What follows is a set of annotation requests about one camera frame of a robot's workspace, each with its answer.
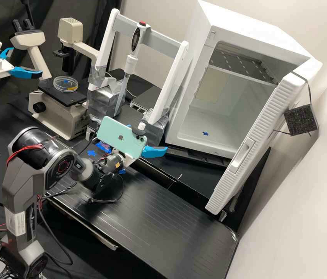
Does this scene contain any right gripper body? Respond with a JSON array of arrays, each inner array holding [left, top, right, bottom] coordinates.
[[122, 154, 138, 168]]

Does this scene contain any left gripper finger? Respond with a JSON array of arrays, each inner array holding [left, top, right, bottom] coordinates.
[[0, 47, 15, 60], [9, 66, 44, 80]]

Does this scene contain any petri dish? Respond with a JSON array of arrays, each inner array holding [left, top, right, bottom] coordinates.
[[53, 76, 79, 93]]

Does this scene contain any cream microscope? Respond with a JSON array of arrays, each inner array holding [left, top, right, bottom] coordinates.
[[9, 17, 101, 141]]

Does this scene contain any white pipette stand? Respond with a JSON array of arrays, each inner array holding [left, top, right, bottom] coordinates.
[[87, 8, 190, 146]]

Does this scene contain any pipette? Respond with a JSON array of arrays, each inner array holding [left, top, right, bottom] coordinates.
[[115, 21, 152, 117]]

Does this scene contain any incubator door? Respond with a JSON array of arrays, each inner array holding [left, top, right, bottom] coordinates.
[[205, 58, 324, 216]]

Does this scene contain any white incubator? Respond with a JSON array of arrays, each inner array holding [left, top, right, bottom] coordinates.
[[163, 0, 312, 160]]

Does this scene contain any right wrist camera phone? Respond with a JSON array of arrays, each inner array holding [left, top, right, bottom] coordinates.
[[96, 115, 149, 161]]

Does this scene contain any black cable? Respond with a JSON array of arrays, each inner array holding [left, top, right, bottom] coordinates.
[[39, 214, 74, 265], [89, 174, 125, 205]]

